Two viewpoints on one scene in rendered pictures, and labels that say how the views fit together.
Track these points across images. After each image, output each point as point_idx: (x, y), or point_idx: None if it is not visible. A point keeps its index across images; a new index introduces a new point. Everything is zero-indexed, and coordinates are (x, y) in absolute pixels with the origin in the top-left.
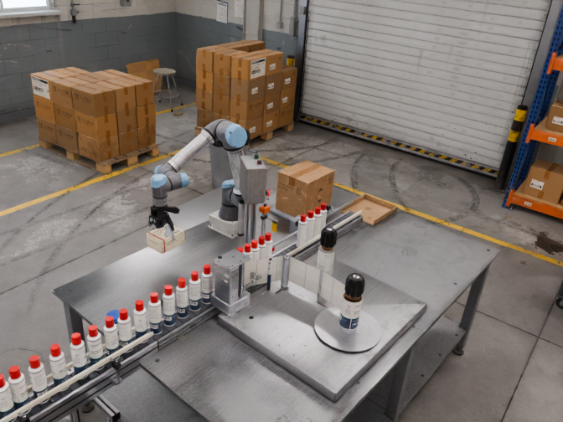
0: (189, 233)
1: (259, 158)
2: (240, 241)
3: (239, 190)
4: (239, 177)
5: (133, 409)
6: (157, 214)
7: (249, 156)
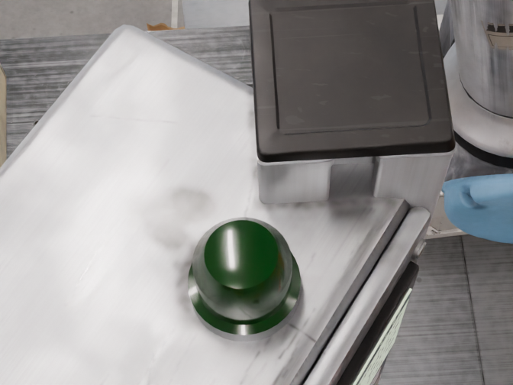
0: (246, 59)
1: (299, 321)
2: (419, 292)
3: (464, 92)
4: (472, 17)
5: None
6: None
7: (197, 148)
